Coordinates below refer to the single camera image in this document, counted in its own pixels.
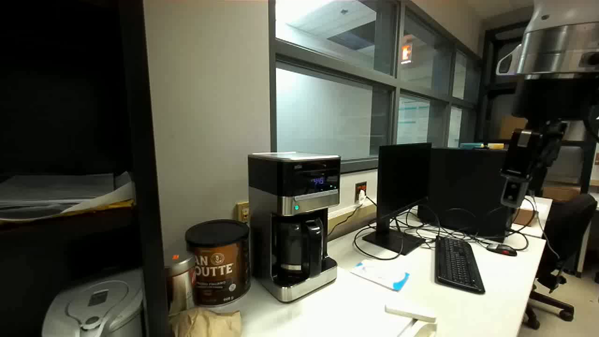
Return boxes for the white flat object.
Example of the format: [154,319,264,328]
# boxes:
[382,304,438,337]

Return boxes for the dark window frame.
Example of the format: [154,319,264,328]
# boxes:
[268,0,485,175]

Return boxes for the brown Van Houtte coffee can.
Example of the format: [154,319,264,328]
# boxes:
[184,220,253,308]

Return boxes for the white wall outlet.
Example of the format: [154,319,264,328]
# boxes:
[354,180,371,207]

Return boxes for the black office chair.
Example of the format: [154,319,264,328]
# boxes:
[523,193,599,332]

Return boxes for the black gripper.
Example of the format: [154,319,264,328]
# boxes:
[498,128,553,210]

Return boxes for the wide black computer monitor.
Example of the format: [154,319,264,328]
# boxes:
[418,147,517,240]

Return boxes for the stack of papers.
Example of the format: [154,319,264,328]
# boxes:
[0,171,139,225]

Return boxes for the black desk cables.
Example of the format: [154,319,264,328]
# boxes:
[352,197,540,263]

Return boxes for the black shelf unit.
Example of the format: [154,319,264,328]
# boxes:
[0,0,171,337]

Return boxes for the white and blue booklet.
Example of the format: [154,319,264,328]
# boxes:
[351,257,412,295]

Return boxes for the beige wall cable trunking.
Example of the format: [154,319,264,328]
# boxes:
[326,203,380,240]

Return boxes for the black keyboard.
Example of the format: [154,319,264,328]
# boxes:
[435,235,487,296]

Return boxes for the beige wall box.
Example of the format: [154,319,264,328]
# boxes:
[234,201,253,225]

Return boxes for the black and steel coffeemaker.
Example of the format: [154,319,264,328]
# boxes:
[248,150,343,306]

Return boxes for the white countertop appliance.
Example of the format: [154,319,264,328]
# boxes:
[42,268,146,337]

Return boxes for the black computer mouse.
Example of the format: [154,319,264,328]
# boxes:
[491,244,519,259]

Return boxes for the brown paper bag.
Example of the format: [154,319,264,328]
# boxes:
[169,308,244,337]

